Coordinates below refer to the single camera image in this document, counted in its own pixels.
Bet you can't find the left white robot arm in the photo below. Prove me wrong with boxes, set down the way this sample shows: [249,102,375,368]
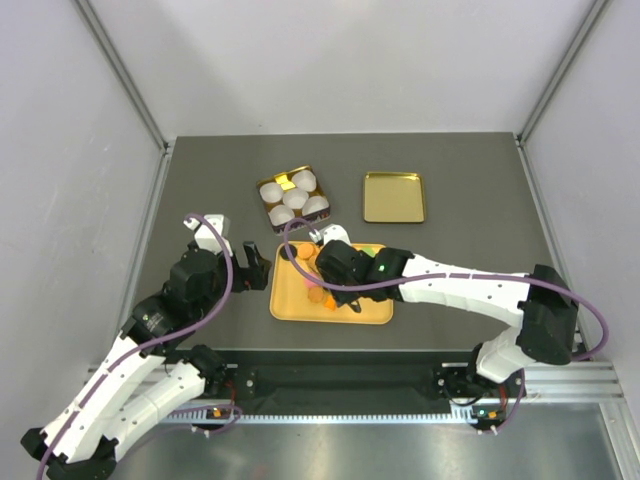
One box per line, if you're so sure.
[21,242,272,479]

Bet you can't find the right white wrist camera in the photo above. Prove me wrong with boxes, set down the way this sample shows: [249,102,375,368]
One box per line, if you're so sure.
[309,224,351,246]

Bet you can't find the white paper cup centre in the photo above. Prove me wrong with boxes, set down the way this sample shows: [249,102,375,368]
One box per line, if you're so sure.
[282,188,309,210]

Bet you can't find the aluminium frame rail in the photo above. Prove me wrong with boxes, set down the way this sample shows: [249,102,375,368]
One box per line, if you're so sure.
[81,350,623,429]

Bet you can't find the decorated cookie tin box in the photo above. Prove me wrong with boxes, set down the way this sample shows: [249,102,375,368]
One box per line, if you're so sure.
[256,165,331,235]

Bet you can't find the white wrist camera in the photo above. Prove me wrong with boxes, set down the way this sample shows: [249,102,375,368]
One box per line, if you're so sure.
[309,224,351,246]
[183,214,232,254]

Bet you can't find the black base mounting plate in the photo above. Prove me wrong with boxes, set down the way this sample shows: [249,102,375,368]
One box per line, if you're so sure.
[219,350,519,415]

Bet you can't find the gold tin lid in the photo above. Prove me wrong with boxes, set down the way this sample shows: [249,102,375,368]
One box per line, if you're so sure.
[363,172,427,224]

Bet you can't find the orange fish shaped cookie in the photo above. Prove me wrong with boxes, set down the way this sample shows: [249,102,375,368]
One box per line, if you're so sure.
[324,296,337,311]

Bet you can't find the tan round patterned biscuit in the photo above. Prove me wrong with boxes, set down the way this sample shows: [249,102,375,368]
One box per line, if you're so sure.
[296,243,317,261]

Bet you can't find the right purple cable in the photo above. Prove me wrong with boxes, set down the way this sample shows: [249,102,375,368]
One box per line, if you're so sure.
[283,217,612,362]

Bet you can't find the yellow plastic tray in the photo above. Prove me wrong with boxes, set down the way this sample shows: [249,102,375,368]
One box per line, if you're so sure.
[269,244,394,325]

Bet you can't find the white paper cup back left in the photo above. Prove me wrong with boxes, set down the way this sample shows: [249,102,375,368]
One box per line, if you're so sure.
[259,182,284,204]

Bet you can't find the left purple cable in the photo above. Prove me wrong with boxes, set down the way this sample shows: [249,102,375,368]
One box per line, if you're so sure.
[37,213,236,480]

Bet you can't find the white paper cup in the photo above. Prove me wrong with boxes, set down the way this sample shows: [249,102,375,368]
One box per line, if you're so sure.
[302,195,329,216]
[291,169,317,193]
[282,188,309,210]
[259,182,284,204]
[268,204,295,227]

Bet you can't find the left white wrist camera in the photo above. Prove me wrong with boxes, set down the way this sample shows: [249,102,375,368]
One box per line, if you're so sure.
[183,214,232,254]

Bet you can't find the purple cable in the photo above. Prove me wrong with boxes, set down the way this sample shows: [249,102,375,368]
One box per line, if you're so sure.
[283,217,612,362]
[37,213,236,480]

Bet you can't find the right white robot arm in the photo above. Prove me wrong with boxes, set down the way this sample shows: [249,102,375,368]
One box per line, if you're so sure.
[315,240,578,398]

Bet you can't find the white paper cup front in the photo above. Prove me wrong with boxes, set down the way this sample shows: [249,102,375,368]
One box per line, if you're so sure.
[268,204,295,227]

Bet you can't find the white paper cup back right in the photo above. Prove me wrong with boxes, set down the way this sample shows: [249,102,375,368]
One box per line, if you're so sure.
[291,169,317,193]

